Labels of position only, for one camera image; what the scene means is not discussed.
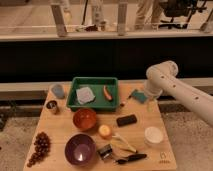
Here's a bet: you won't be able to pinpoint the apple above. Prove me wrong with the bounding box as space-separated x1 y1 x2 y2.
98 125 112 139

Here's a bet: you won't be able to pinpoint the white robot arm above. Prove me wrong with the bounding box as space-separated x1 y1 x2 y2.
143 61 213 127

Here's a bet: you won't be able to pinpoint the green sponge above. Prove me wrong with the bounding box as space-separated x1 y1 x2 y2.
131 89 147 103

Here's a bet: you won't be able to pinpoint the white round container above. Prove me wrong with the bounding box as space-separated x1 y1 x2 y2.
144 126 164 145

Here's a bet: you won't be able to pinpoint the black handled tool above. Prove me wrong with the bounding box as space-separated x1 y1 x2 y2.
115 154 147 165

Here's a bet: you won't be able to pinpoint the purple bowl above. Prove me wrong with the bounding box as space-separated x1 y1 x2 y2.
64 134 96 166

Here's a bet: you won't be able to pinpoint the orange bowl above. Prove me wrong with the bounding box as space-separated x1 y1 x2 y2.
73 108 97 131

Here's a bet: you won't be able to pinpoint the black binder clip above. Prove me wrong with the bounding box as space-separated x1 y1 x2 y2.
97 144 113 160

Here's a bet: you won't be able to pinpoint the sausage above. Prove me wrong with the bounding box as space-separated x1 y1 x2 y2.
103 85 112 101

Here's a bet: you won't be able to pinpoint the light blue cloth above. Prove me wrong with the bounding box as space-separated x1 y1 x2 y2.
76 87 95 105

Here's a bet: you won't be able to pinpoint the wooden table board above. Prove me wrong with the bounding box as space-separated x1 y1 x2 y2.
23 83 177 171

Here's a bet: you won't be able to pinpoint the small metal cup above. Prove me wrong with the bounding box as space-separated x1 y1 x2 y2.
46 100 59 114

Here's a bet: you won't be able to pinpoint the black office chair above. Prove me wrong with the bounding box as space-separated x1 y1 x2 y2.
159 0 207 29

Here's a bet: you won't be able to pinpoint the person legs in background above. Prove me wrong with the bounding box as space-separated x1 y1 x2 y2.
134 0 165 31

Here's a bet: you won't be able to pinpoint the green plastic tray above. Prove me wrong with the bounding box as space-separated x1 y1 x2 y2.
67 77 119 111

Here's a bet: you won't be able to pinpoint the bunch of dark grapes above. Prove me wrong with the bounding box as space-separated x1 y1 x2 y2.
27 132 50 167

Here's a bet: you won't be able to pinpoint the small red-tipped pen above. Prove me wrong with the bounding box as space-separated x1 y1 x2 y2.
120 95 131 107

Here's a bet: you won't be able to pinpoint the black rectangular case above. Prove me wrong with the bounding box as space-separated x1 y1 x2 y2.
116 114 137 127

